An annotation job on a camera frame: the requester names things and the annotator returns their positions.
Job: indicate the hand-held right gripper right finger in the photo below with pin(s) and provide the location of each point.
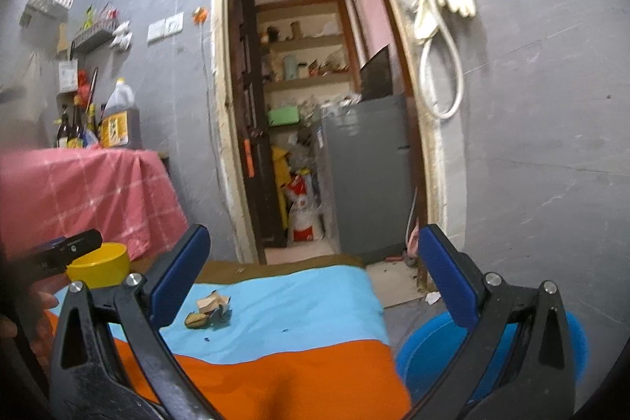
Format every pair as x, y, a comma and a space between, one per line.
447, 278

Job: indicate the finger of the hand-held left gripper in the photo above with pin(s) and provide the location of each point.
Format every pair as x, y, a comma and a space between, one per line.
74, 248

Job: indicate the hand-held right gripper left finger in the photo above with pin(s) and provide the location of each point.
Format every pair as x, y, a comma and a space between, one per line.
178, 273

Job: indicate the yellow plastic bowl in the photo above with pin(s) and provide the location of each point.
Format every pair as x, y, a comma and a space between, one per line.
98, 267

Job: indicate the torn brown paper piece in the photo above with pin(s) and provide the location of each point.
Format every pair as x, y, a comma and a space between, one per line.
207, 302

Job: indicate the olive yellow wrapper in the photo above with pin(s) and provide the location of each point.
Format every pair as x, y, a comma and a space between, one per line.
196, 320

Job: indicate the silver foil wrapper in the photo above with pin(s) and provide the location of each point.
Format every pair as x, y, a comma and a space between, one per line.
221, 311

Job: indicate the person's left hand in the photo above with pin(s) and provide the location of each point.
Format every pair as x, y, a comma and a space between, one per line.
45, 300

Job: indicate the white paper scrap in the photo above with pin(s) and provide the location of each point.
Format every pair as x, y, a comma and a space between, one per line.
432, 298

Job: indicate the pink broom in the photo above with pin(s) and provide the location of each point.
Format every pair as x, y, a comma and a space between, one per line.
411, 238

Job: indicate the pink checked cloth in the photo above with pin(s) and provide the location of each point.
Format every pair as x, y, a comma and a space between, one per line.
93, 193

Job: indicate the blue plastic basin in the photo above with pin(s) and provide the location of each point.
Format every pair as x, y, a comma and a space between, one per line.
428, 361

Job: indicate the brown blanket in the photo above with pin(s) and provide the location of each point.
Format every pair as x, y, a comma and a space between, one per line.
266, 266

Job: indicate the dark sauce bottle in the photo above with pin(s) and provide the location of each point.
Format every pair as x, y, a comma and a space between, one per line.
78, 125
63, 132

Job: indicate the blue and orange blanket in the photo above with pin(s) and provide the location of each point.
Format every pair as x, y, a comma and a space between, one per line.
275, 341

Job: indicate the grey refrigerator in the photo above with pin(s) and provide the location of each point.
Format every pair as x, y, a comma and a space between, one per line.
366, 179

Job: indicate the yellow bag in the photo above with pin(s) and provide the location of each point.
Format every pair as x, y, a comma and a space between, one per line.
280, 184

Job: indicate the large cooking oil bottle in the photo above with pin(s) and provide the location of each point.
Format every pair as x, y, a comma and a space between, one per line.
120, 120

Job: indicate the white and red sack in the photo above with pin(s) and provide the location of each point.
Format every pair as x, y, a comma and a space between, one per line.
305, 213

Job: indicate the dark wooden door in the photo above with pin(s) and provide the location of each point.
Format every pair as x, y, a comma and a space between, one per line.
251, 129

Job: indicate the hanging paper pad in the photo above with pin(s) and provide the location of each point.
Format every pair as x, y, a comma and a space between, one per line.
68, 76

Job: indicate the green box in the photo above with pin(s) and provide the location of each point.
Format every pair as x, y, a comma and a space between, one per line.
284, 116

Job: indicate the white plastic bags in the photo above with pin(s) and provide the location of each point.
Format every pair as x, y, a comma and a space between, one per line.
122, 37

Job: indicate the wooden shelf unit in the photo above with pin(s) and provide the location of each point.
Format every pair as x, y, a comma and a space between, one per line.
307, 41

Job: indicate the pale door frame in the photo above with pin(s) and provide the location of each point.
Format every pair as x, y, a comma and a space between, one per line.
221, 105

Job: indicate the dark wall rack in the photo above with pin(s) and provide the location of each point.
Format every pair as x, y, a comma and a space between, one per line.
93, 37

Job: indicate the white wall switch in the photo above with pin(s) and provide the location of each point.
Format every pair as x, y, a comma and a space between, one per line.
166, 28

